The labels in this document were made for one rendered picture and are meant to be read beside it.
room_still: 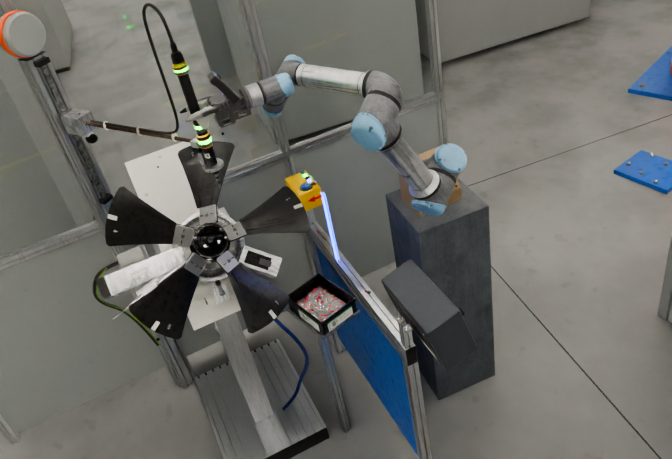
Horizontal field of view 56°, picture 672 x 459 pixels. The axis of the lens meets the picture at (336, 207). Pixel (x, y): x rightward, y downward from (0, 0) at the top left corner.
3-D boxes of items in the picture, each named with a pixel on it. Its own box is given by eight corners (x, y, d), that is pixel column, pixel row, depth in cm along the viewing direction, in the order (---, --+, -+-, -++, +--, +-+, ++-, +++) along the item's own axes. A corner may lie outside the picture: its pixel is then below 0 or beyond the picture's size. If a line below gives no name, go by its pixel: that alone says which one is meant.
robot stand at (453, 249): (462, 333, 324) (450, 170, 266) (495, 375, 301) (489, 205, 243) (409, 356, 318) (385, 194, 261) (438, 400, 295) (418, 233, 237)
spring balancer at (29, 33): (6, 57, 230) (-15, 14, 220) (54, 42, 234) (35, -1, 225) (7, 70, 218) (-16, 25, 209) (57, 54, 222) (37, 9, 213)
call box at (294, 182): (289, 198, 276) (284, 177, 270) (310, 189, 278) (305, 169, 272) (303, 216, 263) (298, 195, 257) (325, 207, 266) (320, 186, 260)
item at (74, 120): (66, 134, 239) (57, 114, 234) (80, 125, 243) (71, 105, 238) (84, 138, 234) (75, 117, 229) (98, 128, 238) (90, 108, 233)
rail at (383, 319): (306, 232, 286) (302, 217, 281) (314, 228, 287) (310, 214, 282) (407, 366, 216) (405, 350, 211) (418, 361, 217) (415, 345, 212)
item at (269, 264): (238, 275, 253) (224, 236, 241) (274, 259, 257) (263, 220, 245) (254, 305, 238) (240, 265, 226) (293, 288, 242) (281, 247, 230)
